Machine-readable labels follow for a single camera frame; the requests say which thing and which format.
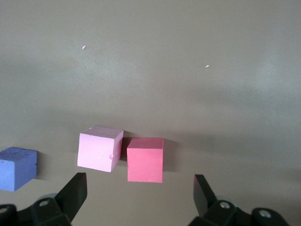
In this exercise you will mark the pink foam cube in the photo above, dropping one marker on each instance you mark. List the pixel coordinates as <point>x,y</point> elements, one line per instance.
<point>98,150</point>

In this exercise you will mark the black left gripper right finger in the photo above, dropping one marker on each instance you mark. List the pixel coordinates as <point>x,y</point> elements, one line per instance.
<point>202,195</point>

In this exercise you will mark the red foam cube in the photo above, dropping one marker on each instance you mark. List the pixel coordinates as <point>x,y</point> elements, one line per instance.
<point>145,162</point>

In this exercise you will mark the purple foam cube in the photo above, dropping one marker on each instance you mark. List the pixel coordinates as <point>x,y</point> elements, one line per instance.
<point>16,169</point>

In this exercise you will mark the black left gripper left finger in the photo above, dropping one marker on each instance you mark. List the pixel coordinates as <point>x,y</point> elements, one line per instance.
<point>75,195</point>

